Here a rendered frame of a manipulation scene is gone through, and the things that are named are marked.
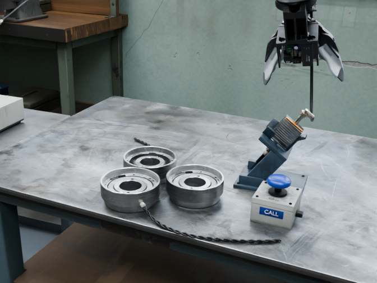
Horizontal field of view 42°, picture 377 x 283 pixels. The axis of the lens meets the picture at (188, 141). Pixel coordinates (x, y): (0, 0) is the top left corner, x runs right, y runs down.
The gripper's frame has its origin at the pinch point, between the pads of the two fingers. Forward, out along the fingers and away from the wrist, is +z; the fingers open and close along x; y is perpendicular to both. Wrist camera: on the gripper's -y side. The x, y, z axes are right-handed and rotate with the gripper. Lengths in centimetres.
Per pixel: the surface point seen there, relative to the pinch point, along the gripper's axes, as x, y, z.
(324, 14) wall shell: 0, -126, 58
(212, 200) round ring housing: -14.5, 28.0, 3.9
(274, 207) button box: -3.4, 30.2, 2.6
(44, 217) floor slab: -128, -41, 104
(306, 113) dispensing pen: 1.1, 11.7, -1.5
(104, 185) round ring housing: -33.0, 29.4, -1.3
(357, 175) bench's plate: 10.3, 9.1, 17.9
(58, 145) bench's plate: -54, 12, 6
